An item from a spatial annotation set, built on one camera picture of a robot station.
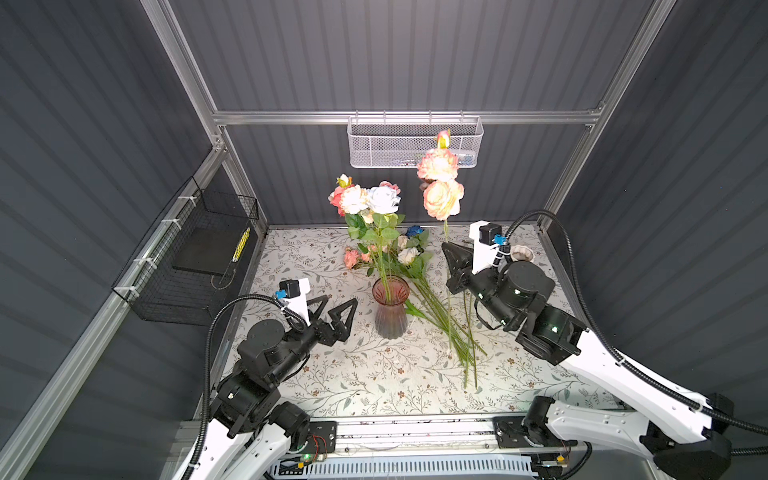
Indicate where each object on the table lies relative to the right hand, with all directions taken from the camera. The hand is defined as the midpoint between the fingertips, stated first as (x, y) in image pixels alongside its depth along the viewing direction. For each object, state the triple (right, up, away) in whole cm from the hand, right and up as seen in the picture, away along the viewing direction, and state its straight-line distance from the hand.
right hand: (448, 248), depth 61 cm
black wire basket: (-65, -10, +7) cm, 66 cm away
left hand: (-22, -11, +3) cm, 25 cm away
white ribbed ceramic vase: (+26, -1, +24) cm, 35 cm away
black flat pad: (-59, 0, +15) cm, 61 cm away
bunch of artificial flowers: (-11, 0, +44) cm, 46 cm away
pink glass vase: (-12, -19, +22) cm, 31 cm away
